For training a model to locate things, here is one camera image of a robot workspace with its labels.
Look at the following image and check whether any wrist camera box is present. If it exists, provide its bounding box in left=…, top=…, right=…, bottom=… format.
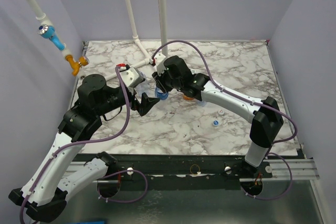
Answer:
left=122, top=67, right=145, bottom=88
left=151, top=54, right=167, bottom=76

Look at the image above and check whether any blue object at bottom edge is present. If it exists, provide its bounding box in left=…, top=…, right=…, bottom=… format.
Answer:
left=87, top=220, right=106, bottom=224

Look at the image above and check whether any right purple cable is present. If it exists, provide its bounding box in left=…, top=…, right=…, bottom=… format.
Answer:
left=151, top=40, right=299, bottom=201

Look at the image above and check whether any blue label Pocari bottle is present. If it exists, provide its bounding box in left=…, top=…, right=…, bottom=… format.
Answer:
left=154, top=87, right=169, bottom=101

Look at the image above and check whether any purple cable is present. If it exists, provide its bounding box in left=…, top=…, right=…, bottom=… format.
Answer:
left=19, top=63, right=148, bottom=224
left=151, top=40, right=299, bottom=201

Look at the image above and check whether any blue plastic faucet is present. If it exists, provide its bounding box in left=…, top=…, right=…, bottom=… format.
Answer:
left=37, top=24, right=65, bottom=51

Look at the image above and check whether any yellow plastic faucet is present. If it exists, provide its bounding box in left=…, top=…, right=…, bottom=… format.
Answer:
left=65, top=55, right=89, bottom=76

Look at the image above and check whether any clear blue-tinted plastic bottle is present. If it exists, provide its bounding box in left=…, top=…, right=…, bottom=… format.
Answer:
left=136, top=71, right=150, bottom=98

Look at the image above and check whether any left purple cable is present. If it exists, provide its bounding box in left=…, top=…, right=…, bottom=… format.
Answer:
left=19, top=63, right=148, bottom=224

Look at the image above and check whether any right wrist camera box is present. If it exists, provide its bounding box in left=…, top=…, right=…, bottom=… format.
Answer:
left=151, top=54, right=167, bottom=76

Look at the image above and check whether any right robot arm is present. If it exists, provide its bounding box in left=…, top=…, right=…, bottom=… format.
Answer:
left=152, top=54, right=284, bottom=178

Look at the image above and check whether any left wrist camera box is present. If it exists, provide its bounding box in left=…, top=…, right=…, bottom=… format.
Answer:
left=122, top=67, right=145, bottom=88

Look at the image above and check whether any white vertical pole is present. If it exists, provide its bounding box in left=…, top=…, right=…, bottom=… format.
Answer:
left=158, top=0, right=167, bottom=46

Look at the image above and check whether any white PVC pipe frame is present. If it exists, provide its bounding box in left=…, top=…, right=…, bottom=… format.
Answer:
left=6, top=0, right=165, bottom=90

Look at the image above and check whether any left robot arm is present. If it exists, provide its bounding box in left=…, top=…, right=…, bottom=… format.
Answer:
left=8, top=74, right=159, bottom=223

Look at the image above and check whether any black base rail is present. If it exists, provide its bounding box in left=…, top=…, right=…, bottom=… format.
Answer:
left=70, top=153, right=274, bottom=190

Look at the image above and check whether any orange tea bottle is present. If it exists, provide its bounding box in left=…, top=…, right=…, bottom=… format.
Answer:
left=183, top=95, right=194, bottom=101

